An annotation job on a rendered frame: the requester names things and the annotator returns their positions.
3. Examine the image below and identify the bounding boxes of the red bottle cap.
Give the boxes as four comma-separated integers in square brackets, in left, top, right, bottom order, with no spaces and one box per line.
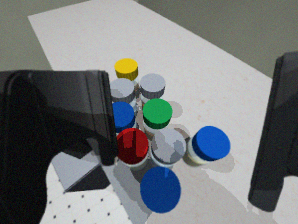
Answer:
[117,128,149,170]

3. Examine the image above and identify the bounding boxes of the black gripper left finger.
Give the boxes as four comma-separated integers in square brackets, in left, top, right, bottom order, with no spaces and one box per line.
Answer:
[0,70,119,224]

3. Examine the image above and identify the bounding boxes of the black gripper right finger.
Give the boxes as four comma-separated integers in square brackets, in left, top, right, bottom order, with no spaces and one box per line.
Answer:
[248,51,298,212]

